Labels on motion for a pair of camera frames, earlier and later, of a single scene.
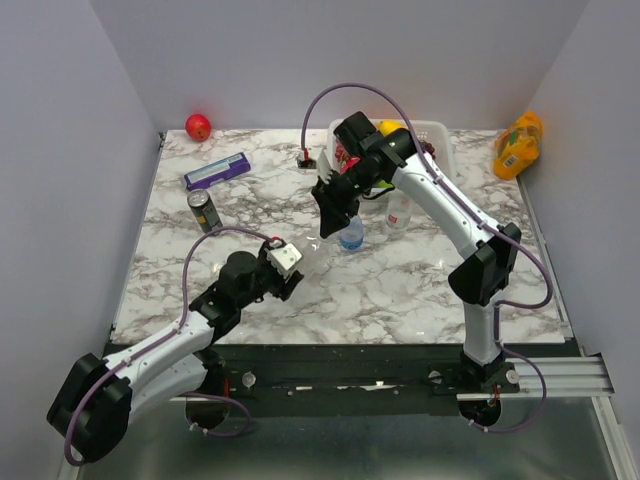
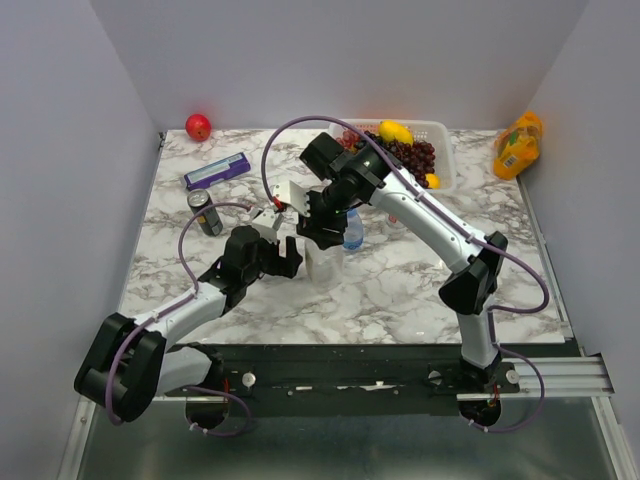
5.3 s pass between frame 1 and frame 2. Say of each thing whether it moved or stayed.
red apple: stayed
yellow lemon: stayed
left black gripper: moved
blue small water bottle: stayed
